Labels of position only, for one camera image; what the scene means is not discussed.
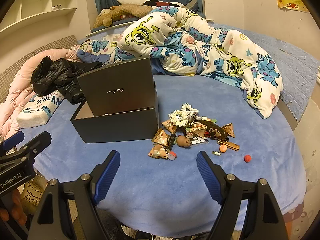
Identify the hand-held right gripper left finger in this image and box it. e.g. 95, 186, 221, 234
27, 150, 121, 240

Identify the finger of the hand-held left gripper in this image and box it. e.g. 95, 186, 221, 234
0, 131, 52, 167
0, 131, 25, 153

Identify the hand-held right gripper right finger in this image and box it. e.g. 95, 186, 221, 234
196, 151, 289, 240

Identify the brown doll head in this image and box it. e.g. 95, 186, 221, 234
176, 135, 192, 147

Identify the dark grey cardboard box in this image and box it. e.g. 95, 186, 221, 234
70, 81, 160, 143

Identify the person's left hand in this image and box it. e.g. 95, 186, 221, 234
0, 189, 28, 223

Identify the tan printed bag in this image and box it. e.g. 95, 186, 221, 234
21, 174, 49, 214

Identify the white printed pillow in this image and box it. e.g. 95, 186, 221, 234
17, 91, 64, 128

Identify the pink quilt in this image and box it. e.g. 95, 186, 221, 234
0, 49, 83, 140

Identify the blue bed sheet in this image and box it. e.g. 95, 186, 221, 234
19, 25, 307, 230

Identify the triangular snack packet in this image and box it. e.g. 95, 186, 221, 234
161, 119, 178, 133
154, 129, 170, 146
149, 144, 168, 159
222, 123, 236, 138
190, 125, 206, 138

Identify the black bar packet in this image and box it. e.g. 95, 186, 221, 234
167, 134, 177, 153

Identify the black puffer jacket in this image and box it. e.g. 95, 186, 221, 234
30, 56, 103, 105

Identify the cream lace scrunchie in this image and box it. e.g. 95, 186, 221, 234
168, 103, 199, 126

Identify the dark grey box lid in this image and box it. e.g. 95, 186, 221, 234
77, 56, 157, 117

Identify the cartoon floor mat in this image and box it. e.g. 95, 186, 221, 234
282, 200, 315, 240

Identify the grey checked headboard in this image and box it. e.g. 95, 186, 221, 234
0, 35, 78, 105

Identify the cartoon printed blanket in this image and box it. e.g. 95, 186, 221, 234
75, 6, 283, 119

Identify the brown plush toy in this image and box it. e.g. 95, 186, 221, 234
93, 4, 154, 28

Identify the black red plush toy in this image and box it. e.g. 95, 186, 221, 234
143, 0, 187, 8

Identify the white wall shelf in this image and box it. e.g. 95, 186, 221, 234
0, 0, 84, 39

